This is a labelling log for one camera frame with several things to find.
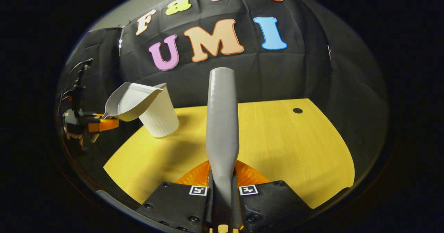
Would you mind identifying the black backdrop cloth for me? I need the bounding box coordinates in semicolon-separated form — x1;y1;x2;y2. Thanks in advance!
57;0;389;178

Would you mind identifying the white ribbed garbage bin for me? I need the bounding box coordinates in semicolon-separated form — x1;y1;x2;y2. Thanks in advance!
139;83;180;138

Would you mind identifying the small grey broom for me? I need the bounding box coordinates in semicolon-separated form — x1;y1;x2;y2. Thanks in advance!
206;67;240;233

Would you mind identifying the yellow wooden desktop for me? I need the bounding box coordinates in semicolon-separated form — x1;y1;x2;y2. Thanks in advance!
103;98;355;209

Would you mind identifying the grey plastic dustpan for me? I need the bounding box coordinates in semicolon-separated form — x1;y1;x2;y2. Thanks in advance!
91;82;163;143

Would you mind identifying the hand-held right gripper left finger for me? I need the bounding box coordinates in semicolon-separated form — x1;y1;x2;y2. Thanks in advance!
135;160;213;233

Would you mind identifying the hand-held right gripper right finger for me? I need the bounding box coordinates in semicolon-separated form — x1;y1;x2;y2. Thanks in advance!
233;160;313;233

